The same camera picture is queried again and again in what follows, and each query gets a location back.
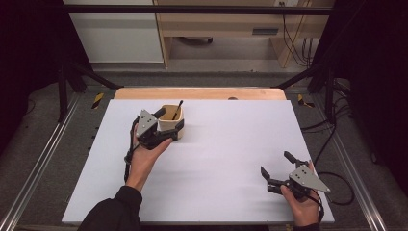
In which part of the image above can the black horizontal frame bar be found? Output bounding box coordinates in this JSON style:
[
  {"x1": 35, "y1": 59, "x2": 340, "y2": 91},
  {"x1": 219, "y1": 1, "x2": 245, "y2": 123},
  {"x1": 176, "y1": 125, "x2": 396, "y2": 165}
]
[{"x1": 62, "y1": 4, "x2": 335, "y2": 15}]

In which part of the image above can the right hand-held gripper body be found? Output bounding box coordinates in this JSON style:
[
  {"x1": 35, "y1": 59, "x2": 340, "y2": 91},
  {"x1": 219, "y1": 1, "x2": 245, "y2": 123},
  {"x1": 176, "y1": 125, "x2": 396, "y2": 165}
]
[{"x1": 281, "y1": 159, "x2": 332, "y2": 200}]

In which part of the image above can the white cabinet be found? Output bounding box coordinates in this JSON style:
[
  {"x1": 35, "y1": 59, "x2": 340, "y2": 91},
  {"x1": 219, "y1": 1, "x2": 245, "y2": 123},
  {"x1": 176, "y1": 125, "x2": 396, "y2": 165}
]
[{"x1": 62, "y1": 0, "x2": 165, "y2": 64}]

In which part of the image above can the beige wooden cup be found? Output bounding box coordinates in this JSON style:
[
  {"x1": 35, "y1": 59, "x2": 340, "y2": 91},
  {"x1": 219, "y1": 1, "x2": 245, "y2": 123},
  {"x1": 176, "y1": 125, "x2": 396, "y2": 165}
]
[{"x1": 157, "y1": 104, "x2": 186, "y2": 141}]

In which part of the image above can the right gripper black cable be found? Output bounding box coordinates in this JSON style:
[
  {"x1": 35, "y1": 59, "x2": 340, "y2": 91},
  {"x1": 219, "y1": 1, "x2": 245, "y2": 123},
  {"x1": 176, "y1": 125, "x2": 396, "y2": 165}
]
[{"x1": 307, "y1": 189, "x2": 325, "y2": 224}]

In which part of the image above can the person's left hand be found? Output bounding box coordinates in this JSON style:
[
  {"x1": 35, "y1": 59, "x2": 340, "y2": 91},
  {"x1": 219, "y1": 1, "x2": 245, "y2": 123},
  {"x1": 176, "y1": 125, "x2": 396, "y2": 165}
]
[{"x1": 125, "y1": 123, "x2": 174, "y2": 191}]

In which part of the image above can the aluminium rail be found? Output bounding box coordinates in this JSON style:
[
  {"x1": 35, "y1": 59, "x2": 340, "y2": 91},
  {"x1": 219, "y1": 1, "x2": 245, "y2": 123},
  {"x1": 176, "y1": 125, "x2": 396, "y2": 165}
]
[
  {"x1": 0, "y1": 92, "x2": 82, "y2": 231},
  {"x1": 312, "y1": 95, "x2": 389, "y2": 231}
]

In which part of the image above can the black curtain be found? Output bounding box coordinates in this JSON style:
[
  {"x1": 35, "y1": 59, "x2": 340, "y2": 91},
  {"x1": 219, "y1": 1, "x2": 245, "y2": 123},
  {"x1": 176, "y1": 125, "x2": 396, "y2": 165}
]
[
  {"x1": 0, "y1": 0, "x2": 92, "y2": 158},
  {"x1": 311, "y1": 0, "x2": 408, "y2": 193}
]

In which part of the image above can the yellow black tape strip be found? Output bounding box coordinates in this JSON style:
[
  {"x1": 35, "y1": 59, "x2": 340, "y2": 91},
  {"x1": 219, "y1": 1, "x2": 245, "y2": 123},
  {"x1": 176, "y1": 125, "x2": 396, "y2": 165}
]
[
  {"x1": 91, "y1": 92, "x2": 105, "y2": 110},
  {"x1": 296, "y1": 93, "x2": 316, "y2": 109}
]

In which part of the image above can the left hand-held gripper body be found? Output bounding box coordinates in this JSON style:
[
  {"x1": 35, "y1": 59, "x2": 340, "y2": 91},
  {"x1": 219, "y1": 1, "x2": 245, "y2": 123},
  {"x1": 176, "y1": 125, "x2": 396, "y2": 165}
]
[{"x1": 134, "y1": 109, "x2": 177, "y2": 150}]

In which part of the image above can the hanging black cables bundle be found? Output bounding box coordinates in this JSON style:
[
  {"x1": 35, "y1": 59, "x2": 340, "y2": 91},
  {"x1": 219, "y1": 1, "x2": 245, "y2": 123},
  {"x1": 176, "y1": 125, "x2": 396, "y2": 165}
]
[{"x1": 279, "y1": 1, "x2": 315, "y2": 68}]

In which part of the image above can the person's right hand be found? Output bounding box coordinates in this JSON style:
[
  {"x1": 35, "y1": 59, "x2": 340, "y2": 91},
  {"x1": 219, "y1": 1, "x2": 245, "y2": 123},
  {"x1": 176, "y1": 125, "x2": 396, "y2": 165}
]
[{"x1": 280, "y1": 160, "x2": 321, "y2": 227}]

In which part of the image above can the white table board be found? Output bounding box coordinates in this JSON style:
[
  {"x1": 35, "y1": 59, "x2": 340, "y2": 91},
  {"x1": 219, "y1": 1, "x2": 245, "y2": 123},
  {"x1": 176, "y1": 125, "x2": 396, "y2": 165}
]
[{"x1": 61, "y1": 98, "x2": 335, "y2": 225}]

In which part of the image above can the black metal stand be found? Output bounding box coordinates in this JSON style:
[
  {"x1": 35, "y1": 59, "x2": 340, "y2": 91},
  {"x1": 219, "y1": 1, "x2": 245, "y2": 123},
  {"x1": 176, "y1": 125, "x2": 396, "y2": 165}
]
[
  {"x1": 274, "y1": 62, "x2": 337, "y2": 124},
  {"x1": 57, "y1": 61, "x2": 124, "y2": 123}
]

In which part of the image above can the black floor cable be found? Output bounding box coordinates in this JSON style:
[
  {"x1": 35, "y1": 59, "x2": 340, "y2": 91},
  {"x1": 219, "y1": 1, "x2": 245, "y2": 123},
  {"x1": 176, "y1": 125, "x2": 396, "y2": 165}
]
[{"x1": 301, "y1": 80, "x2": 356, "y2": 207}]

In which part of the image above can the black makeup brush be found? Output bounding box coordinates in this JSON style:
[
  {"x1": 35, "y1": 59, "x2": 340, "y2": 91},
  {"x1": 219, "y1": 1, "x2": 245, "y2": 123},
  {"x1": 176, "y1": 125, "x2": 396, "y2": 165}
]
[{"x1": 171, "y1": 99, "x2": 185, "y2": 121}]

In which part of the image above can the light wooden desk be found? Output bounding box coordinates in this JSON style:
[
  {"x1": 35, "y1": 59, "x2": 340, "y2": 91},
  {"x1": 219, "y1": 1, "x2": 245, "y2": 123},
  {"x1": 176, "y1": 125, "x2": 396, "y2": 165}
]
[{"x1": 153, "y1": 0, "x2": 335, "y2": 69}]

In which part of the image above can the wooden table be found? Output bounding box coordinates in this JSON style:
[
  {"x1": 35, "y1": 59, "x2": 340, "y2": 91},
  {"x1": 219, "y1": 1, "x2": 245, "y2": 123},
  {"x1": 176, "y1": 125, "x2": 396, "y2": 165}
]
[{"x1": 114, "y1": 87, "x2": 288, "y2": 101}]

